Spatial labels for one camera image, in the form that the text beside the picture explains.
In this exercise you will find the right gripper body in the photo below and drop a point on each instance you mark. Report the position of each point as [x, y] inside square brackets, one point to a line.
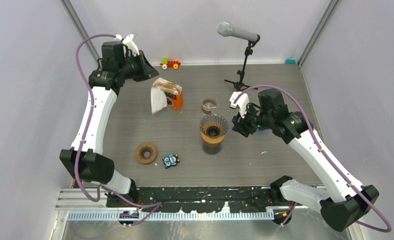
[248, 124]

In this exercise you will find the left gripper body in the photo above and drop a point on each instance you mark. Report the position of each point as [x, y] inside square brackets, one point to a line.
[132, 67]

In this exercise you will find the white paper coffee filter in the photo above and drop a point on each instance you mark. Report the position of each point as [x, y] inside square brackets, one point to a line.
[158, 99]

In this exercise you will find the grey ribbed dripper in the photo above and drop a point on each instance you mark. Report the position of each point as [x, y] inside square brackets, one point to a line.
[214, 125]

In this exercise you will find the dark glass carafe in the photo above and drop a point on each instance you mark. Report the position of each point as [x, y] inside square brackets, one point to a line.
[211, 149]

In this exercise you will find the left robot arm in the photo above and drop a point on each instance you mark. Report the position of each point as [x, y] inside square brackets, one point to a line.
[84, 160]

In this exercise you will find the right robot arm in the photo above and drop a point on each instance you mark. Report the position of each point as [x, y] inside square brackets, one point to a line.
[344, 200]

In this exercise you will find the orange coffee filter bag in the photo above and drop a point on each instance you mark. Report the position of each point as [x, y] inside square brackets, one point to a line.
[172, 91]

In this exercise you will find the toy train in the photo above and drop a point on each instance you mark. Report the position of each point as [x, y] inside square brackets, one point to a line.
[166, 63]

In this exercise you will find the black microphone tripod stand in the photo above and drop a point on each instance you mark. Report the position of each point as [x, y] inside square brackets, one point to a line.
[240, 85]

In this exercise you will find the glass carafe with wooden collar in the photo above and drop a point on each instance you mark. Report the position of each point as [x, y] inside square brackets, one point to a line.
[209, 105]

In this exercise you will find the teal block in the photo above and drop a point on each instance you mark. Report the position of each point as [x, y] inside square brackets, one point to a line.
[290, 61]

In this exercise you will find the blue owl toy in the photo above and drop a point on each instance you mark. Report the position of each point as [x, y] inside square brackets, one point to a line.
[171, 161]

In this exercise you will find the grey microphone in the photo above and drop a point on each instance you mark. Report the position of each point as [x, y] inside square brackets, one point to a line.
[226, 29]

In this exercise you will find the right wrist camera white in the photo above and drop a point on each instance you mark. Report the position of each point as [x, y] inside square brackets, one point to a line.
[238, 100]

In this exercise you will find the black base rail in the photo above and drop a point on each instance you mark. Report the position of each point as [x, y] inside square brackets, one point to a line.
[207, 199]

